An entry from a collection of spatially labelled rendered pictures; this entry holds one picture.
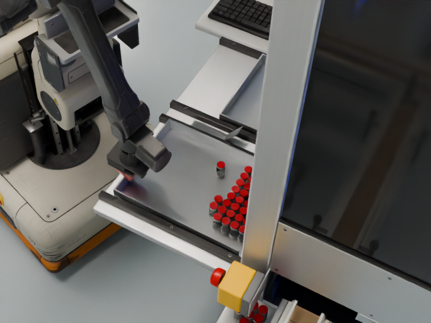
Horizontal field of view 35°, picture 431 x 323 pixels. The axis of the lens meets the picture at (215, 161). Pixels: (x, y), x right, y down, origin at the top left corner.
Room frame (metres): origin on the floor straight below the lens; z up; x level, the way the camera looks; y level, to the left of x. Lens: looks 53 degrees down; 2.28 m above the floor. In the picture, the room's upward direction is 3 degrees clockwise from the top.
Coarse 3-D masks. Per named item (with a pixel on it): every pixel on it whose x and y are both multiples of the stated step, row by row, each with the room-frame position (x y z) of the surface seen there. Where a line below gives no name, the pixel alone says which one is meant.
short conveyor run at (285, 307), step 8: (280, 304) 0.64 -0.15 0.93; (288, 304) 0.64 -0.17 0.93; (296, 304) 0.63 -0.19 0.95; (280, 312) 0.62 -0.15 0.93; (288, 312) 0.61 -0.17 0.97; (296, 312) 0.63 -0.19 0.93; (304, 312) 0.63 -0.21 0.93; (272, 320) 0.60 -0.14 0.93; (280, 320) 0.61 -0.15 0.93; (288, 320) 0.59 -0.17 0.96; (296, 320) 0.61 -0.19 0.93; (304, 320) 0.61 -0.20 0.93; (312, 320) 0.61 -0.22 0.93; (320, 320) 0.59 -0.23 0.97; (328, 320) 0.61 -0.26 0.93
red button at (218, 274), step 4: (220, 268) 0.68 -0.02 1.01; (212, 272) 0.67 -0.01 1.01; (216, 272) 0.67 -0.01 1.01; (220, 272) 0.67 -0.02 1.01; (224, 272) 0.68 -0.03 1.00; (212, 276) 0.66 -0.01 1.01; (216, 276) 0.66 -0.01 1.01; (220, 276) 0.66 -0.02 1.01; (212, 280) 0.65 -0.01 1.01; (216, 280) 0.65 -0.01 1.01; (220, 280) 0.66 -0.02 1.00; (212, 284) 0.65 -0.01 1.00; (216, 284) 0.65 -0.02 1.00
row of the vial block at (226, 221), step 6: (246, 186) 0.95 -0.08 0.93; (240, 192) 0.93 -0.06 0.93; (246, 192) 0.93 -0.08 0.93; (240, 198) 0.91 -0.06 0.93; (246, 198) 0.92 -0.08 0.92; (234, 204) 0.89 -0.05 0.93; (240, 204) 0.90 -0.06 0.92; (228, 210) 0.88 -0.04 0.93; (234, 210) 0.88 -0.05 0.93; (228, 216) 0.86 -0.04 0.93; (234, 216) 0.86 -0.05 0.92; (222, 222) 0.84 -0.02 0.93; (228, 222) 0.84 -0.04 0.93; (222, 228) 0.84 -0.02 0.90; (228, 228) 0.84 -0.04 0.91
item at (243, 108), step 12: (264, 60) 1.41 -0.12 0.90; (252, 72) 1.35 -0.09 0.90; (252, 84) 1.33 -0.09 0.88; (240, 96) 1.28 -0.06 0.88; (252, 96) 1.28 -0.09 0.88; (228, 108) 1.22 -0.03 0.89; (240, 108) 1.24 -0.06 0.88; (252, 108) 1.24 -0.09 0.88; (228, 120) 1.17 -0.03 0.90; (240, 120) 1.19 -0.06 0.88; (252, 120) 1.20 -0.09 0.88; (252, 132) 1.14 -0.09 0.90
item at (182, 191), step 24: (168, 120) 1.15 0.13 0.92; (168, 144) 1.10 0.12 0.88; (192, 144) 1.10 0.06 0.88; (216, 144) 1.09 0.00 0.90; (168, 168) 1.02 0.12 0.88; (192, 168) 1.03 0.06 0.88; (240, 168) 1.04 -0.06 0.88; (120, 192) 0.92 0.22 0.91; (144, 192) 0.95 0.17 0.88; (168, 192) 0.95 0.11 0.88; (192, 192) 0.95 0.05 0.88; (216, 192) 0.96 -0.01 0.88; (168, 216) 0.86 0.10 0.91; (192, 216) 0.88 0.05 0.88; (216, 240) 0.80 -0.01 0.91
